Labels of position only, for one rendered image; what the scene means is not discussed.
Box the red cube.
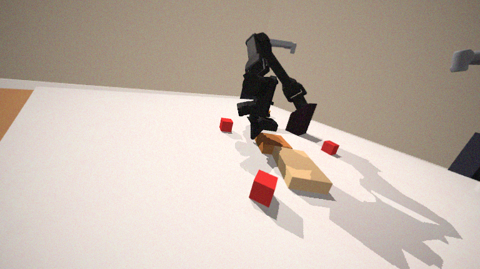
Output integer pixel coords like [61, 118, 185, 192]
[219, 118, 233, 132]
[321, 140, 339, 155]
[249, 170, 278, 207]

